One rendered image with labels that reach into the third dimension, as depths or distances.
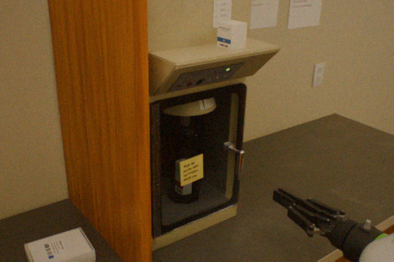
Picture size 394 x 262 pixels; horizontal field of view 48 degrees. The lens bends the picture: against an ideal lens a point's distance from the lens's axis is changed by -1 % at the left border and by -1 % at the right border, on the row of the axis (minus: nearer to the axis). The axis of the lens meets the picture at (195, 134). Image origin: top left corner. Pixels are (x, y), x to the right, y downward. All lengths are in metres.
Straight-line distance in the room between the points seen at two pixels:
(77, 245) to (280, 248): 0.57
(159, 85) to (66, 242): 0.54
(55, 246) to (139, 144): 0.44
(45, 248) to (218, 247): 0.48
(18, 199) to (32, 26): 0.55
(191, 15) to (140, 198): 0.45
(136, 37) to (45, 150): 0.69
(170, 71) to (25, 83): 0.57
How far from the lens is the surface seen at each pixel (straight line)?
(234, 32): 1.07
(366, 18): 2.46
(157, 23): 1.03
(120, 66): 0.98
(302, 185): 1.66
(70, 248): 1.27
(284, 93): 2.08
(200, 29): 1.11
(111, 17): 0.99
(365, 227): 1.04
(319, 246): 1.37
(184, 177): 1.21
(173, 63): 0.95
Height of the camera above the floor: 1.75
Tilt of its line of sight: 24 degrees down
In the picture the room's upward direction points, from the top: 2 degrees clockwise
